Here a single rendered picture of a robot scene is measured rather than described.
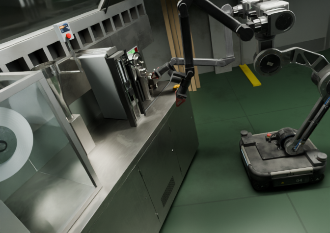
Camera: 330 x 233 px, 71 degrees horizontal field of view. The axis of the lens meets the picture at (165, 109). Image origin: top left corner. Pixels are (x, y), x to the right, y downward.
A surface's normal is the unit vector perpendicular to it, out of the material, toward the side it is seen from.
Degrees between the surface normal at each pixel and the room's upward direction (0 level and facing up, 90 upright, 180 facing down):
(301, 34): 90
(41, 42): 90
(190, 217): 0
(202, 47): 90
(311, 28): 90
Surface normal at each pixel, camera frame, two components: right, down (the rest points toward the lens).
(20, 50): 0.89, 0.04
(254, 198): -0.22, -0.83
